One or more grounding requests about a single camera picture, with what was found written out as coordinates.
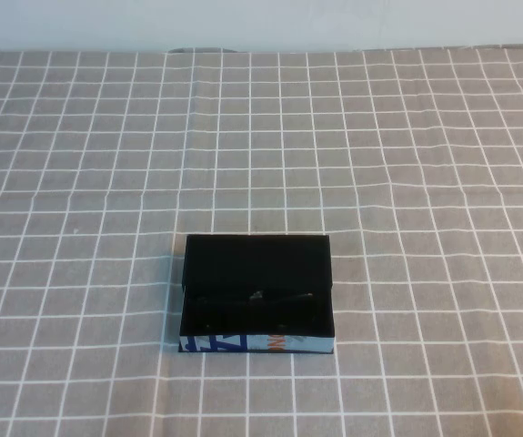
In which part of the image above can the black glasses case printed side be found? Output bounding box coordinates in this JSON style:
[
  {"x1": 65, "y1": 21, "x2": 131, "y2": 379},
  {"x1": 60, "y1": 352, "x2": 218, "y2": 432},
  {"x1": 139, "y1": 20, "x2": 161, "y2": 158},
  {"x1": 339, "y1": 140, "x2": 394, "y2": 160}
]
[{"x1": 176, "y1": 233, "x2": 337, "y2": 356}]

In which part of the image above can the grey white-checked tablecloth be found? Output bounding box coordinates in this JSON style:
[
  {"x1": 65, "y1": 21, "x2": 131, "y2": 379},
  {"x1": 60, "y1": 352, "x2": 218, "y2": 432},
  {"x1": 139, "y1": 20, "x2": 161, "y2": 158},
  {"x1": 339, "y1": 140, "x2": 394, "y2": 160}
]
[{"x1": 0, "y1": 44, "x2": 523, "y2": 437}]

